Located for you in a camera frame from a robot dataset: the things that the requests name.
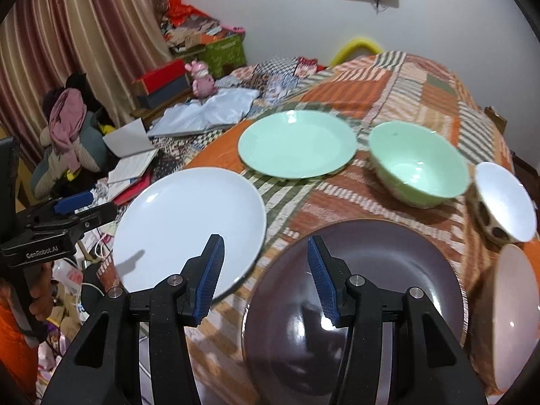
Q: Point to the striped curtain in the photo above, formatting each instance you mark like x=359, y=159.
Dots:
x=84, y=29

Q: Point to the pile of folded cloths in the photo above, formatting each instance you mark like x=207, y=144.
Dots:
x=190, y=25

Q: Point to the dark grey box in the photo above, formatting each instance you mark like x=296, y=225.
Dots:
x=166, y=93

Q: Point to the red box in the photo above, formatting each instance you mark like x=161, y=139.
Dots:
x=162, y=74

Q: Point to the green patterned box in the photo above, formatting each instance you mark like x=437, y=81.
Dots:
x=221, y=50

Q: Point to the pink cloth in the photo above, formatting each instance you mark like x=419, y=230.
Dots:
x=65, y=122

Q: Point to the white plate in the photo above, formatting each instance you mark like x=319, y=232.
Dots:
x=181, y=219

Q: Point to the green bowl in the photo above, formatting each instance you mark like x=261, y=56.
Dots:
x=417, y=164

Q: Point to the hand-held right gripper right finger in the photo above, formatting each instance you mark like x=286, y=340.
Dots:
x=325, y=278

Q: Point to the wooden furniture piece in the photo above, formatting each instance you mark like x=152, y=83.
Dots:
x=495, y=119

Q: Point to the yellow foam tube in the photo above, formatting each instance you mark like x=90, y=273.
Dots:
x=356, y=44

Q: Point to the dark purple plate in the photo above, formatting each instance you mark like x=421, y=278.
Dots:
x=392, y=261

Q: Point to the red book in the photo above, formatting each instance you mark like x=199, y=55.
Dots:
x=130, y=192

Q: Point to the green plate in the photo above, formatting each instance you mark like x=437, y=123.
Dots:
x=295, y=143

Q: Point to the person's left forearm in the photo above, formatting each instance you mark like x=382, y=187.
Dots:
x=14, y=346

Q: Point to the brown spotted white bowl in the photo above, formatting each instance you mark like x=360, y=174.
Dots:
x=506, y=202

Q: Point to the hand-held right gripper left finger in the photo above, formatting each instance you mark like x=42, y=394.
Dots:
x=209, y=278

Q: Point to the person's left hand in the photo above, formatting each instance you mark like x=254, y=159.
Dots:
x=41, y=293

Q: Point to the open notebook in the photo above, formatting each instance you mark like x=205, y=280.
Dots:
x=128, y=152

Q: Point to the pink pig figurine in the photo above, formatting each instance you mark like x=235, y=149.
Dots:
x=202, y=80

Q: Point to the orange striped patchwork blanket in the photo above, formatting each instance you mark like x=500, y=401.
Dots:
x=337, y=88

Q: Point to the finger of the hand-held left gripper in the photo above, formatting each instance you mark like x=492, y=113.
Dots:
x=74, y=202
x=99, y=215

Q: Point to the pale blue satin cloth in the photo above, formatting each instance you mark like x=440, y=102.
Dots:
x=206, y=109

